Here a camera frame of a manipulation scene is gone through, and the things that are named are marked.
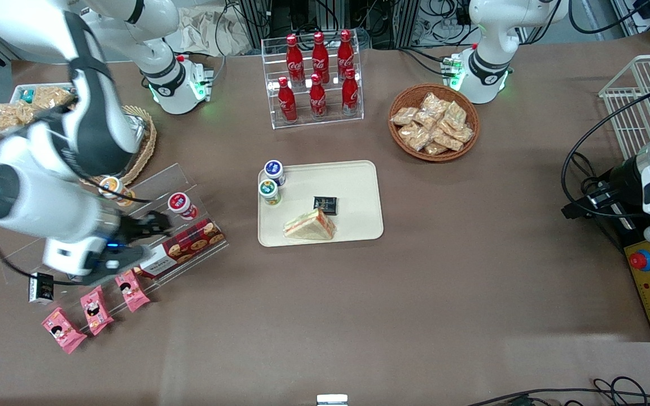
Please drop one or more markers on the clear-wrapped rice cracker packet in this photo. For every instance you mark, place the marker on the clear-wrapped rice cracker packet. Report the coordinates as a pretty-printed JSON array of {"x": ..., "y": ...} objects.
[
  {"x": 435, "y": 103},
  {"x": 404, "y": 115},
  {"x": 448, "y": 140},
  {"x": 455, "y": 114},
  {"x": 426, "y": 119},
  {"x": 435, "y": 149},
  {"x": 415, "y": 137},
  {"x": 464, "y": 134}
]

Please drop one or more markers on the small white device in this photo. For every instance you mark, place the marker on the small white device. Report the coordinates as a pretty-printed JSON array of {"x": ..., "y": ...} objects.
[{"x": 332, "y": 400}]

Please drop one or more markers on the red plaid cookie box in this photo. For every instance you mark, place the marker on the red plaid cookie box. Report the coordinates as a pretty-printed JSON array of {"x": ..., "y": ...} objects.
[{"x": 189, "y": 245}]

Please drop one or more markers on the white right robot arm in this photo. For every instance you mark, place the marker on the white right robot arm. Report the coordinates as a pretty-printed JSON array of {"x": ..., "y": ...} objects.
[{"x": 48, "y": 197}]

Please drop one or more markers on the oval light wicker basket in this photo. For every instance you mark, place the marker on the oval light wicker basket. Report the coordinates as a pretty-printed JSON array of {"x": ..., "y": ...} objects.
[{"x": 147, "y": 144}]

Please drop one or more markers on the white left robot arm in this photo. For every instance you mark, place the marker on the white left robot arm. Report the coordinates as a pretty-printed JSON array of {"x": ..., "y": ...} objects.
[{"x": 488, "y": 34}]

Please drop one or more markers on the orange-lid small cup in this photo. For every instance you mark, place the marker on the orange-lid small cup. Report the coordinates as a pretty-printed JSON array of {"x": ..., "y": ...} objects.
[{"x": 112, "y": 187}]

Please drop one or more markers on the red-lid small cup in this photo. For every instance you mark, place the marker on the red-lid small cup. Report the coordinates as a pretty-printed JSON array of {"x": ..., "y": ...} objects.
[{"x": 181, "y": 204}]

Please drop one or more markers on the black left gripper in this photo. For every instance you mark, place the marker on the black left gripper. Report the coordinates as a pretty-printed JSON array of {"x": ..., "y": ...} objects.
[{"x": 620, "y": 180}]

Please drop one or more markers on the crumpled clear plastic bag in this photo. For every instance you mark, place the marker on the crumpled clear plastic bag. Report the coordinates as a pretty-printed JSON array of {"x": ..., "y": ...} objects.
[{"x": 206, "y": 31}]

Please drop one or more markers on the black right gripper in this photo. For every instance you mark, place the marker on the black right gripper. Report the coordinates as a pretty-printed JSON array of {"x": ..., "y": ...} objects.
[{"x": 131, "y": 228}]

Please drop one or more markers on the small black snack packet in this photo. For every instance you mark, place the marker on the small black snack packet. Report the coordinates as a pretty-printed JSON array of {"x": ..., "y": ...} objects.
[{"x": 326, "y": 204}]

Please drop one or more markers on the triangular sandwich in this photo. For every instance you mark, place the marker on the triangular sandwich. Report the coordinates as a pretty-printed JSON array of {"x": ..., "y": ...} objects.
[{"x": 311, "y": 226}]

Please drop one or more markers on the pink snack packet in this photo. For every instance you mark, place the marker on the pink snack packet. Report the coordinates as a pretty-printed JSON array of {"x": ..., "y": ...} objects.
[
  {"x": 62, "y": 331},
  {"x": 131, "y": 290},
  {"x": 96, "y": 310}
]

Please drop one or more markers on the brown paper table cover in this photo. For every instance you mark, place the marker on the brown paper table cover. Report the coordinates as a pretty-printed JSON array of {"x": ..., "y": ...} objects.
[{"x": 471, "y": 293}]

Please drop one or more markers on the aluminium foil container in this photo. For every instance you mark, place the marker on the aluminium foil container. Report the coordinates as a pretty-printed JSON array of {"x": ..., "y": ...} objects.
[{"x": 137, "y": 127}]

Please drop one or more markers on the small black carton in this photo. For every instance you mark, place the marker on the small black carton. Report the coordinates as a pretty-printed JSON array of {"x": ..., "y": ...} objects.
[{"x": 41, "y": 288}]

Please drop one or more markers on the blue-lid small cup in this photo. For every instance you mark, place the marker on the blue-lid small cup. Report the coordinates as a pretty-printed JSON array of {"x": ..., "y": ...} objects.
[{"x": 274, "y": 171}]

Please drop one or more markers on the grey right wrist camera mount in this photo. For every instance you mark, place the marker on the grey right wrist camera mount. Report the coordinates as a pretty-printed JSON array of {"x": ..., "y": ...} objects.
[{"x": 124, "y": 262}]

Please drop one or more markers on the clear acrylic stepped stand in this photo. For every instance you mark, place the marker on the clear acrylic stepped stand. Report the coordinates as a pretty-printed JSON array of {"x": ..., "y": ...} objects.
[{"x": 158, "y": 189}]

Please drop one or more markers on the teal snack packet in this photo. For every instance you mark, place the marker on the teal snack packet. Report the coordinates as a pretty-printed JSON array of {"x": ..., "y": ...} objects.
[{"x": 27, "y": 95}]

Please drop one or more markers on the round brown wicker basket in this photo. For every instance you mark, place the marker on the round brown wicker basket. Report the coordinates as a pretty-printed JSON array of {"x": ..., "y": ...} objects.
[{"x": 401, "y": 144}]

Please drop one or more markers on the beige plastic serving tray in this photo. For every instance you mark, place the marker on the beige plastic serving tray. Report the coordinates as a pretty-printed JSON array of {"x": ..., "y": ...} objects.
[{"x": 359, "y": 186}]

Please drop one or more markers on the puffed rice snack bag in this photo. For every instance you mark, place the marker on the puffed rice snack bag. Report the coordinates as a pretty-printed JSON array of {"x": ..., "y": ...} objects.
[
  {"x": 6, "y": 117},
  {"x": 27, "y": 113},
  {"x": 48, "y": 97}
]

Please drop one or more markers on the green-lid small cup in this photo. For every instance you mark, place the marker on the green-lid small cup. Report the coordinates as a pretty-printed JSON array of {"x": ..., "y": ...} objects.
[{"x": 268, "y": 190}]

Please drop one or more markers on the red cola bottle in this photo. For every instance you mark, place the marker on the red cola bottle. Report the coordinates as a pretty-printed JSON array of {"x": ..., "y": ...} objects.
[
  {"x": 287, "y": 101},
  {"x": 320, "y": 56},
  {"x": 317, "y": 98},
  {"x": 346, "y": 53},
  {"x": 294, "y": 59},
  {"x": 350, "y": 93}
]

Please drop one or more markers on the white rectangular plastic bin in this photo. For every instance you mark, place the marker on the white rectangular plastic bin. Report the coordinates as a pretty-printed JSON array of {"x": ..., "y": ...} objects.
[{"x": 16, "y": 89}]

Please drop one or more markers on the clear acrylic bottle rack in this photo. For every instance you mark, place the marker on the clear acrylic bottle rack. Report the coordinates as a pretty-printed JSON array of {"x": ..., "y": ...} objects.
[{"x": 353, "y": 115}]

